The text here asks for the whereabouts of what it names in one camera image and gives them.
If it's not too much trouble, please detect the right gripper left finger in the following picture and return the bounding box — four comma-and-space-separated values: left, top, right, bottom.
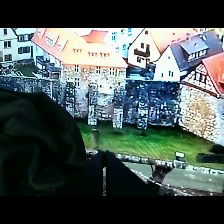
75, 150, 106, 197

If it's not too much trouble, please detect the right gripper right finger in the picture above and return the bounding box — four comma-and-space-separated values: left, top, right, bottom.
105, 150, 160, 197

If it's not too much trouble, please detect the brown garment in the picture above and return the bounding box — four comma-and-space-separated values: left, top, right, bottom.
0, 87, 92, 197

